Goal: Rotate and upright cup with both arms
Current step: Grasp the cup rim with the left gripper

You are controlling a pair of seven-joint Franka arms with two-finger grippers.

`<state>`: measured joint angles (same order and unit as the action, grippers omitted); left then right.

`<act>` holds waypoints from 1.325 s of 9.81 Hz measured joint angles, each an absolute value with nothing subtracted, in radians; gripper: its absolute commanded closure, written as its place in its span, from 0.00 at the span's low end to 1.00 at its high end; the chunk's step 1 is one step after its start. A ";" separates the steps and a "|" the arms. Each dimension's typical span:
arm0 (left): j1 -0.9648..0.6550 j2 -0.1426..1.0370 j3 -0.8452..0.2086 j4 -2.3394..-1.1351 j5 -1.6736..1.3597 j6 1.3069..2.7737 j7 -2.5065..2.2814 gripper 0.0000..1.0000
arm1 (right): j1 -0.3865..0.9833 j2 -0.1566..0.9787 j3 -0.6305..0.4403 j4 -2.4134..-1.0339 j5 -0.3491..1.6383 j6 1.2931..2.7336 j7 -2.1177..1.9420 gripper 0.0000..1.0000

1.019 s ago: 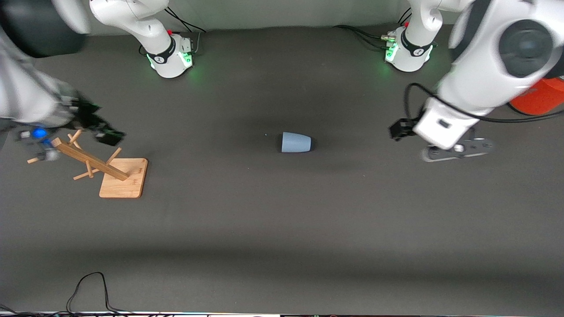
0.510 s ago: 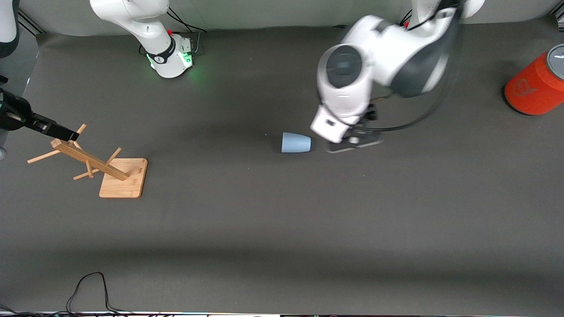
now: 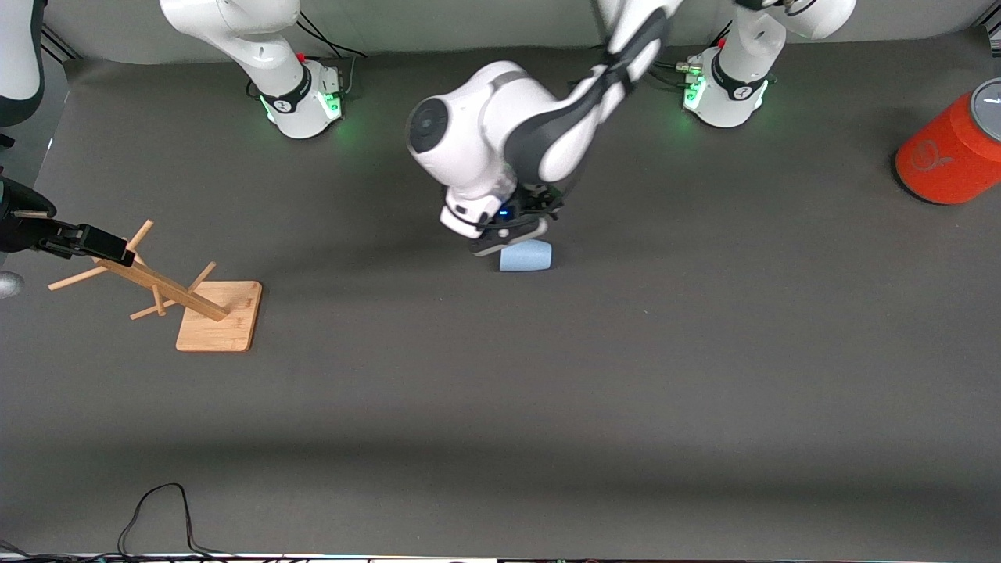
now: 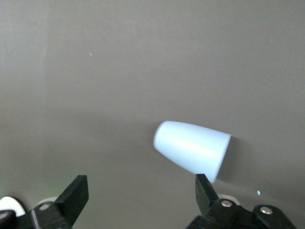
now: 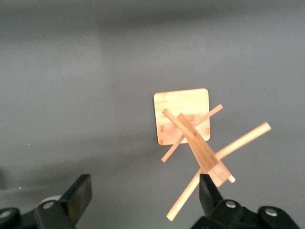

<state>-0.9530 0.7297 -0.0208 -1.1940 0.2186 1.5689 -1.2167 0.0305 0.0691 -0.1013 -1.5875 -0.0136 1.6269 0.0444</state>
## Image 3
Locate wooden mug tree rack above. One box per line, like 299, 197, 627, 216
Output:
48, 220, 264, 353

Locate black arm base cable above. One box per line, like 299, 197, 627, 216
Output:
649, 16, 733, 88
296, 12, 370, 96

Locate black right arm base cable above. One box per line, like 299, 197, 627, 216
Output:
296, 12, 370, 96

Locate orange cylinder with grey lid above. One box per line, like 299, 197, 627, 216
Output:
895, 77, 1001, 206

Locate light blue plastic cup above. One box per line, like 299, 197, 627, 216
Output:
498, 239, 554, 273

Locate thin black looped cable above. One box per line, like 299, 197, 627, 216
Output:
117, 483, 235, 561

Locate black left arm base cable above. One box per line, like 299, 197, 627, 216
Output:
649, 16, 733, 88

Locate dark grey table mat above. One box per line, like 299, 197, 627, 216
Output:
0, 30, 1001, 561

